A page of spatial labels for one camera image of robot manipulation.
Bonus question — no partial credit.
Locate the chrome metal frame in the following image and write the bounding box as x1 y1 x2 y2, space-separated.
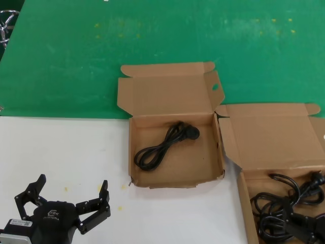
0 10 19 49

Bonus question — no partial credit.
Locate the cardboard box with holed flap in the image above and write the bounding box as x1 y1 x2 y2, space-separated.
116 61 226 190

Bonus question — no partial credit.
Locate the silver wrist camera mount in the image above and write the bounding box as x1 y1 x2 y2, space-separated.
0 233 31 244

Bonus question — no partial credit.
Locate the brown cardboard box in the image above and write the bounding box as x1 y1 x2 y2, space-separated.
214 103 325 244

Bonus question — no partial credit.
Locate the black power cable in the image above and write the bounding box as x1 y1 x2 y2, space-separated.
250 192 297 241
268 172 325 204
134 121 201 171

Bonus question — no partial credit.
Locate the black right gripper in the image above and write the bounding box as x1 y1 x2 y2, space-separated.
285 200 325 244

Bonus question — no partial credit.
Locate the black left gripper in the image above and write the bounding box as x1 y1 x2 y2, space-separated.
14 174 112 244

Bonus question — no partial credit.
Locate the green table mat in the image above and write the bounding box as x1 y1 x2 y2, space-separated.
0 0 325 120

